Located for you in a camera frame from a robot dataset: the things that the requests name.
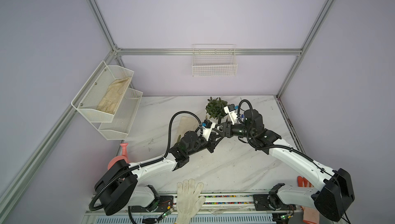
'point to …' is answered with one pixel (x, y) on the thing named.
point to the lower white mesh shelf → (120, 127)
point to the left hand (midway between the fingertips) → (222, 135)
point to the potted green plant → (215, 108)
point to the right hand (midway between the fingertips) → (213, 127)
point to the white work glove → (189, 200)
